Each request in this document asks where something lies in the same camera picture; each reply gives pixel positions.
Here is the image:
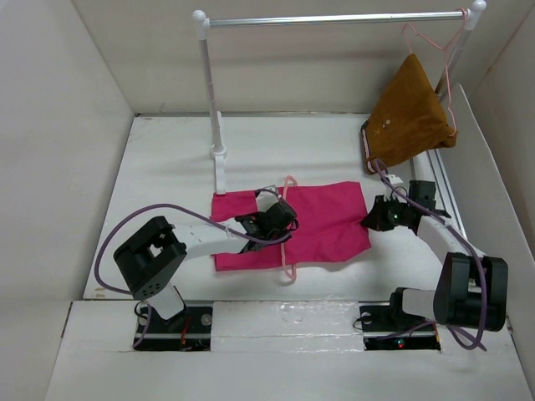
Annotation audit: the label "brown trousers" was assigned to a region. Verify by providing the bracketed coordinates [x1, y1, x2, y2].
[360, 53, 457, 175]

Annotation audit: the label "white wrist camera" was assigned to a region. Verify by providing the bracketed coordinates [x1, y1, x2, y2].
[385, 174, 404, 187]
[254, 185, 280, 212]

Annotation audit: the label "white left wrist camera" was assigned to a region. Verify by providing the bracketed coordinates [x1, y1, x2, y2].
[254, 185, 280, 212]

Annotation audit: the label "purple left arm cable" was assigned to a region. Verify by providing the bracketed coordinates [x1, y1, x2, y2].
[94, 188, 293, 348]

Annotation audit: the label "pink hanger with brown trousers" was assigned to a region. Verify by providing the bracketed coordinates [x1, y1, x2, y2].
[401, 8, 470, 137]

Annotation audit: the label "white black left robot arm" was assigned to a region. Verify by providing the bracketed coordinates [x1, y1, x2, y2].
[114, 200, 298, 332]

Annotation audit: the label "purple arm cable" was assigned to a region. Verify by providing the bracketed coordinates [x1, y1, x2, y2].
[94, 188, 293, 348]
[374, 157, 490, 352]

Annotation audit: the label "white clothes rack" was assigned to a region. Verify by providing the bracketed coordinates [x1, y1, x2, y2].
[191, 1, 487, 195]

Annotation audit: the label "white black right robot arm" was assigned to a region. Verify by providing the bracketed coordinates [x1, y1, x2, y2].
[361, 180, 508, 332]

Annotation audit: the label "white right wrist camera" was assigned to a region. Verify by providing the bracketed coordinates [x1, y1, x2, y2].
[385, 174, 404, 187]

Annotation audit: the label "aluminium side rail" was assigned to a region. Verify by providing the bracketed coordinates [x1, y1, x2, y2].
[424, 150, 466, 239]

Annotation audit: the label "pink trousers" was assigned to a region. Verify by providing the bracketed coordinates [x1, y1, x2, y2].
[214, 181, 371, 272]

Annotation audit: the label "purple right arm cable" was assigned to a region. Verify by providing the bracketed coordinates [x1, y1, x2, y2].
[374, 157, 490, 352]

